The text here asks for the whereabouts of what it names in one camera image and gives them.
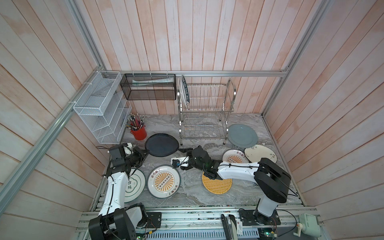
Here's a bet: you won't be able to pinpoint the green rim white plate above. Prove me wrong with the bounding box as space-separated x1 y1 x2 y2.
180 75 190 110

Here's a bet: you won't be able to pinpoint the white plate green characters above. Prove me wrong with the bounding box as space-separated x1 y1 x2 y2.
125 169 146 203

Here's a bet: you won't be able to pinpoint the white box camera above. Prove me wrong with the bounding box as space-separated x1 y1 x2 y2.
293 214 321 238

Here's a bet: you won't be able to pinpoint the steel two-tier dish rack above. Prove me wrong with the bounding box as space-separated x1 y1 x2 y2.
177 78 237 145

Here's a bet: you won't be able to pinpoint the small orange sunburst plate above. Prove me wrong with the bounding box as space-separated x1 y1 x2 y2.
222 149 249 164

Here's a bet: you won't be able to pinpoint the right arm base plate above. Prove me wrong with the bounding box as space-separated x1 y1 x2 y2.
239 209 281 226

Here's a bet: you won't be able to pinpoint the black mesh wall basket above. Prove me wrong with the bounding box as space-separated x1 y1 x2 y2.
120 73 177 101

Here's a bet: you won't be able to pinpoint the yellow woven round plate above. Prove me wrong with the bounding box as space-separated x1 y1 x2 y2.
202 175 233 195

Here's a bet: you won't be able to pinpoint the cream floral plate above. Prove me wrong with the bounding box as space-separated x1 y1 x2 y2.
244 145 278 164

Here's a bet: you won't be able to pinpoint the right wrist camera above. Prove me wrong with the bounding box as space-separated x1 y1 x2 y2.
171 157 190 168

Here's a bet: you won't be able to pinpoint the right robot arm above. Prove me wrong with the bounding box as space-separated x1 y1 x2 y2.
171 146 292 218

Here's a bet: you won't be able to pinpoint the white wire wall shelf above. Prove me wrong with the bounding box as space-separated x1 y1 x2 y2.
74 71 132 145

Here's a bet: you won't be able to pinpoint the red pencil cup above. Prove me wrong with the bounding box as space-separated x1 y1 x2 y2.
131 126 147 141

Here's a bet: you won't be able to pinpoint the grey-green round plate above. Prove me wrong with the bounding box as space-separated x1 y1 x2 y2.
228 124 259 149

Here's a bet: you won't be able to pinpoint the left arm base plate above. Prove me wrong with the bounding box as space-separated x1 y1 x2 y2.
146 212 162 229

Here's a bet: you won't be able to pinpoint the black round plate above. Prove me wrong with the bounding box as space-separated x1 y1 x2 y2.
145 133 180 157

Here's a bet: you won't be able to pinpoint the large orange sunburst plate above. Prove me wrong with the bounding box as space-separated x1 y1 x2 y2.
147 165 181 199

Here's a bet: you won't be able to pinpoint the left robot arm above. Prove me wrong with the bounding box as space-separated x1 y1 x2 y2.
89 144 149 240

